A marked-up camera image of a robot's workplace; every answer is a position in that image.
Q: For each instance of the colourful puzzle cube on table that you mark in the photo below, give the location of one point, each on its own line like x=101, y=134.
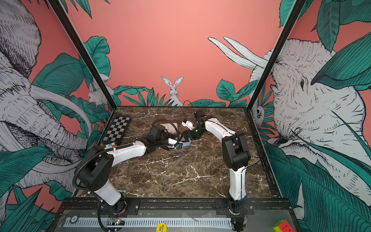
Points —
x=111, y=145

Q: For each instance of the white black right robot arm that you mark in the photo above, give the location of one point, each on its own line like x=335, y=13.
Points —
x=236, y=156

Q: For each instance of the black white chessboard box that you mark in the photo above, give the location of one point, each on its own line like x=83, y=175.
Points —
x=116, y=130

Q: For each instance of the white perforated rail strip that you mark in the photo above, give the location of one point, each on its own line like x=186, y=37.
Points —
x=136, y=222

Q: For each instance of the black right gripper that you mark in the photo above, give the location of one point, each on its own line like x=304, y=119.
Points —
x=192, y=137

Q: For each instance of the light blue small alarm clock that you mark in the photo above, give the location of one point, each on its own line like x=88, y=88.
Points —
x=185, y=142

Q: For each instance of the colourful puzzle cube on ledge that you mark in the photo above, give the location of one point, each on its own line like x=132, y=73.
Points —
x=283, y=226

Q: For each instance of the yellow round sticker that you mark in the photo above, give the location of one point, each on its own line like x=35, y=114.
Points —
x=162, y=227

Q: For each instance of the yellow square alarm clock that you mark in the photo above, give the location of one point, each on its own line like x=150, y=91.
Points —
x=170, y=128

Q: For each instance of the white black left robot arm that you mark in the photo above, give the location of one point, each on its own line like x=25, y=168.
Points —
x=92, y=173

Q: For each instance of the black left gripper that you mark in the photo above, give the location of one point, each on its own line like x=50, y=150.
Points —
x=167, y=134

